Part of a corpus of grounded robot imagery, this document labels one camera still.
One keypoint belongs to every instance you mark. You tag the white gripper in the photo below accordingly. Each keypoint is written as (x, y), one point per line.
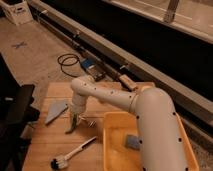
(76, 110)

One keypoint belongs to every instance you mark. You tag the green pepper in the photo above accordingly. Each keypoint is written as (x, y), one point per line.
(74, 123)

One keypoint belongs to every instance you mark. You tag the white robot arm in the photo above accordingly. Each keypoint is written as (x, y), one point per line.
(160, 140)

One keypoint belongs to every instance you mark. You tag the small metal fork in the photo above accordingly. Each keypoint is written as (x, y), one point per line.
(89, 122)

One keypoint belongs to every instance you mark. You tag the blue power box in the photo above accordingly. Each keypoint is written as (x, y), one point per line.
(92, 69)

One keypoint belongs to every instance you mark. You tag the yellow plastic bin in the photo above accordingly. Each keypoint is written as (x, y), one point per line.
(116, 156)

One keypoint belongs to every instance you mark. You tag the white dish brush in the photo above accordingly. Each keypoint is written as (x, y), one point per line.
(61, 161)

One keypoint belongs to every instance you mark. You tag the wooden block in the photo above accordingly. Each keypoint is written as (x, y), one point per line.
(130, 84)

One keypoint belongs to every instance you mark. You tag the black chair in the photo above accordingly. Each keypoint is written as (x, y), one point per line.
(15, 112)

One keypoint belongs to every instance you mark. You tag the blue sponge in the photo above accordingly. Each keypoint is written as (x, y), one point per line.
(132, 142)

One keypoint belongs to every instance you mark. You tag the white storage box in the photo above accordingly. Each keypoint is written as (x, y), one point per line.
(18, 12)

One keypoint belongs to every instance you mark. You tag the scraper with yellow handle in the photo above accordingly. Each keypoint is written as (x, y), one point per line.
(55, 110)

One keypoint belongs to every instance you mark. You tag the metal rail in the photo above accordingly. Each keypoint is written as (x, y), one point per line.
(178, 61)

